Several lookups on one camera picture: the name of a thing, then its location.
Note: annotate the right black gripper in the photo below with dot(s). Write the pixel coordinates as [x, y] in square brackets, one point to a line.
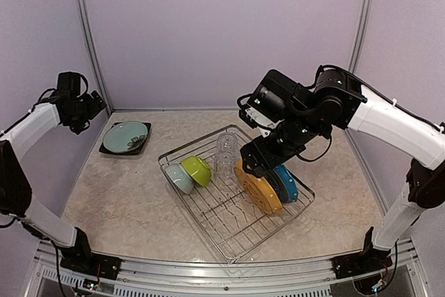
[249, 152]

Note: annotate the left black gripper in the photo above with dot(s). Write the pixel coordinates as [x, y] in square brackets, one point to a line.
[78, 125]

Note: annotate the light teal round plate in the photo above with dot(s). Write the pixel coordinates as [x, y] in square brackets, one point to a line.
[125, 137]

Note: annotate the black floral square plate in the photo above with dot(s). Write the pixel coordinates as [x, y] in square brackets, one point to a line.
[103, 150]

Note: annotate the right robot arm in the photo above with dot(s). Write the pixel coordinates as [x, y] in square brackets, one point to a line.
[290, 115]

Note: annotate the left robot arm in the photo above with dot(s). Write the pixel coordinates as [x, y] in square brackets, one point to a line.
[53, 109]

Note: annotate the clear glass far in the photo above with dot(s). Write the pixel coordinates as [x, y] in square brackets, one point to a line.
[227, 142]

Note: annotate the clear glass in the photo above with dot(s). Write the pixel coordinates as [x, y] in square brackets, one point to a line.
[227, 142]
[223, 165]

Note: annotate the clear glass near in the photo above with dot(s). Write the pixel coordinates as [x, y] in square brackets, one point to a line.
[223, 165]

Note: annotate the yellow polka dot plate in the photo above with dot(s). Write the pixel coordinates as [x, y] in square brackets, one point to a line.
[259, 190]

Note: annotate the blue polka dot plate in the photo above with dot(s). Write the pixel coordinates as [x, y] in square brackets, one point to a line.
[284, 184]

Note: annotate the green bowl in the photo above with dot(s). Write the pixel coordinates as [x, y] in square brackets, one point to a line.
[198, 169]

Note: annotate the grey striped bowl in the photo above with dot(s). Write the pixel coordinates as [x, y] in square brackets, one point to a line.
[180, 178]

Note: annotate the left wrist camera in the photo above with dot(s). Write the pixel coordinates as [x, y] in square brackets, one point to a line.
[71, 81]

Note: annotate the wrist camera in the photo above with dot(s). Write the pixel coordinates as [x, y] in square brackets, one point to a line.
[71, 81]
[266, 106]

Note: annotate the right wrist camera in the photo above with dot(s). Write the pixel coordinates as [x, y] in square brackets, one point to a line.
[266, 106]

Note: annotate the metal wire dish rack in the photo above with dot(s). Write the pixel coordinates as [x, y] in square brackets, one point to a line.
[224, 213]

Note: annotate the aluminium front rail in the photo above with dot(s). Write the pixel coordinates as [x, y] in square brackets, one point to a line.
[147, 277]

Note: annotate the left frame post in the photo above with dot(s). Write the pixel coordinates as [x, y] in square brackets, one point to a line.
[92, 53]

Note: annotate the frame post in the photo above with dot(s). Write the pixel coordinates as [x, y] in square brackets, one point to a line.
[92, 53]
[364, 14]

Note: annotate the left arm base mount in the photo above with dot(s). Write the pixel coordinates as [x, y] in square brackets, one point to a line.
[81, 259]

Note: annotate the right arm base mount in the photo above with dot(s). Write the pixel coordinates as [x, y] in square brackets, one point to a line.
[367, 260]

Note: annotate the right frame post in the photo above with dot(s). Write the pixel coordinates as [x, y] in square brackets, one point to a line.
[364, 14]

